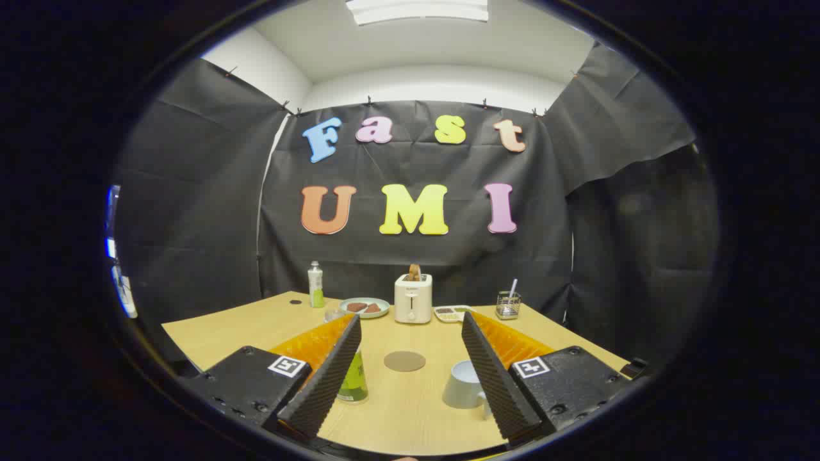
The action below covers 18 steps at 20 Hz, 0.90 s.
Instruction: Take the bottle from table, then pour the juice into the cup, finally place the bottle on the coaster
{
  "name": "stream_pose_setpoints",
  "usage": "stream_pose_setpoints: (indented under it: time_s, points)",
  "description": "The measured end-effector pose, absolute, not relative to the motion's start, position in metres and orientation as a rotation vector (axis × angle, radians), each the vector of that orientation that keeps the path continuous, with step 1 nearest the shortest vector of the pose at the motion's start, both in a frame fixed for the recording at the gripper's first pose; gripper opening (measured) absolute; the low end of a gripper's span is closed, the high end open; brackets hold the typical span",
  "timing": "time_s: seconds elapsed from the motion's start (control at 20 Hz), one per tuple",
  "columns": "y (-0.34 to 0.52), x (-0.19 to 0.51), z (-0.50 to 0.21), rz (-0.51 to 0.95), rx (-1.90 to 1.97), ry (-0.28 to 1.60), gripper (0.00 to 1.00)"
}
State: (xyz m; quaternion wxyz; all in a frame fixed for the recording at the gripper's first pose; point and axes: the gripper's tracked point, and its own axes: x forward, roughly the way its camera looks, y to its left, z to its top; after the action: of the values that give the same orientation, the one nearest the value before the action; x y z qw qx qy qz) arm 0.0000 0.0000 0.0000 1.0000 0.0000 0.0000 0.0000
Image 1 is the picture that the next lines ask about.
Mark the brown bread slice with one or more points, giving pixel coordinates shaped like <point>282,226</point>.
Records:
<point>373,308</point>
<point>356,307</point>

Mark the small white green bottle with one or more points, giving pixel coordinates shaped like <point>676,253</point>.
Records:
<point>316,288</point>

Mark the white toaster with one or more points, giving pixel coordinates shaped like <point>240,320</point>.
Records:
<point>413,301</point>

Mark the ceiling light panel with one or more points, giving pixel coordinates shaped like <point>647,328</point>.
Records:
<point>416,9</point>

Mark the black backdrop cloth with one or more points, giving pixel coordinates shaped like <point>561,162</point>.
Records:
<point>448,256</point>

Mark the clear juice bottle green label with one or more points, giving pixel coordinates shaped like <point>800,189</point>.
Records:
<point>353,384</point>

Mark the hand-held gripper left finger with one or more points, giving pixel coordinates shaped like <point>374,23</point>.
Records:
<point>327,384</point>

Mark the round brown coaster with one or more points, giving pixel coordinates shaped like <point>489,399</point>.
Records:
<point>405,361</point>

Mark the pale green plate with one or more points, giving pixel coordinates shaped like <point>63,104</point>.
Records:
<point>383,306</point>

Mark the wooden table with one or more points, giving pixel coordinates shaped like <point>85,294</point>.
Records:
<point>397,416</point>

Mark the toast slice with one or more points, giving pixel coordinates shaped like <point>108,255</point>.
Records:
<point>415,272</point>

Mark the white divided tray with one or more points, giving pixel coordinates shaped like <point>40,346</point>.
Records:
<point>448,314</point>

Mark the white cup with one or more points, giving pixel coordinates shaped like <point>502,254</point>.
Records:
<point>461,390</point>

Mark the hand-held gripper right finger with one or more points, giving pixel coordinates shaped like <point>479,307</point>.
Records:
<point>500,390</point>

